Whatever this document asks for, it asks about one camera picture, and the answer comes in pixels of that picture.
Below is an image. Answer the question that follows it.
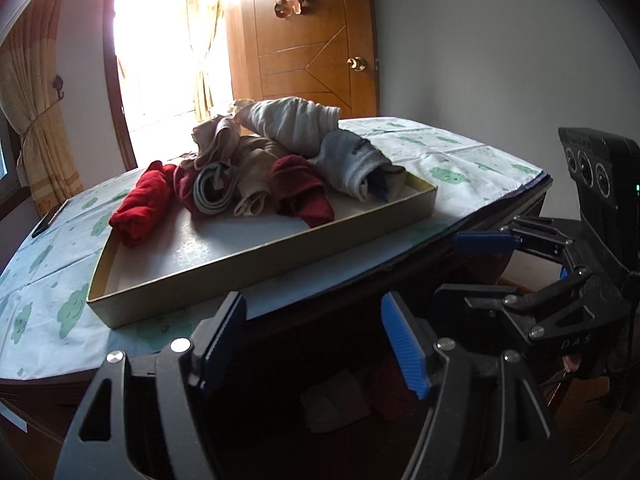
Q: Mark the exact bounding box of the person's right hand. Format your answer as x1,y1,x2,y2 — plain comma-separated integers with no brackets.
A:
560,351,586,375

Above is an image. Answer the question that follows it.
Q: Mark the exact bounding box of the white underwear roll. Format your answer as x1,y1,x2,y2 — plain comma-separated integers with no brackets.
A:
232,97,342,157

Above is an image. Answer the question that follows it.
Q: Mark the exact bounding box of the dark red underwear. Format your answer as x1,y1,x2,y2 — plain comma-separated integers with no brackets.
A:
370,357,426,421
270,155,335,228
172,162,206,216

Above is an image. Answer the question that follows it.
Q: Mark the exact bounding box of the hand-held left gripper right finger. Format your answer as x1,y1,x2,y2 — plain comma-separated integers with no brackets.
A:
380,290,566,480

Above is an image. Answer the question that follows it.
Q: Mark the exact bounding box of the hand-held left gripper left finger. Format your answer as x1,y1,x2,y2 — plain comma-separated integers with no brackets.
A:
55,290,248,480

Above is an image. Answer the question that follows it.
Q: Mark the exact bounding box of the striped beige curtain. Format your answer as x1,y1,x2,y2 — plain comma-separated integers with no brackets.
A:
0,0,86,206

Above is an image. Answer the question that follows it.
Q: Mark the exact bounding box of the black phone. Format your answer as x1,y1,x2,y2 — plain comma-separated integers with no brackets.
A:
31,200,68,238

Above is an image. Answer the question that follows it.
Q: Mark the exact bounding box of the bright red underwear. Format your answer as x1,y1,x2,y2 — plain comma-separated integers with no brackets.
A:
109,160,176,248

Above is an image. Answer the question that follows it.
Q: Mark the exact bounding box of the wooden doorway frame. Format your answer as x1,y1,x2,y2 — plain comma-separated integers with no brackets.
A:
102,0,241,171

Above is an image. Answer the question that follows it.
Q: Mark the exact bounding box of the grey and blue underwear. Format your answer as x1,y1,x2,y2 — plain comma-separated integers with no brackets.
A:
307,130,407,203

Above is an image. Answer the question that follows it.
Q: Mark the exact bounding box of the dark wooden dresser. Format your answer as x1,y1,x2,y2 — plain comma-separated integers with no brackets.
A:
0,175,556,480

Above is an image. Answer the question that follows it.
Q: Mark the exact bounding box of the beige underwear roll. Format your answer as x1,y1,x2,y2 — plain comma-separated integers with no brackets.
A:
180,115,243,171

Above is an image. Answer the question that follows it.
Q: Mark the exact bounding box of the cloud print tablecloth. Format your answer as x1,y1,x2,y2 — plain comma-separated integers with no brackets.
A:
0,116,553,381

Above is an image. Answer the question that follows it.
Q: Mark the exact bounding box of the tan underwear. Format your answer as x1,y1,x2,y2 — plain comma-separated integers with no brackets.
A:
232,137,291,218

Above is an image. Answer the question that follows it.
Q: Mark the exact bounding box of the grey striped underwear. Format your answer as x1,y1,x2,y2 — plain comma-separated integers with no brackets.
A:
192,161,241,217

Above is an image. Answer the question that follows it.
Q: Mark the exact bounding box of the shallow cardboard tray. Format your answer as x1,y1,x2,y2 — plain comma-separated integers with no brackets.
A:
86,172,440,330

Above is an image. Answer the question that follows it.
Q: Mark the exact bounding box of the yellow sheer curtain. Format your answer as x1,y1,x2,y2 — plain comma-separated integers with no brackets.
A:
172,0,236,118

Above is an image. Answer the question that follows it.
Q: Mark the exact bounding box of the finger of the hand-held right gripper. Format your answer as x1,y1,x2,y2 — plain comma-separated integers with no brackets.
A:
454,216,583,271
434,270,596,357

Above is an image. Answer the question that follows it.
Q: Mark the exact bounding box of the brown wooden door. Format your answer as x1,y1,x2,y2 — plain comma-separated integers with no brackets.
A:
225,0,381,121

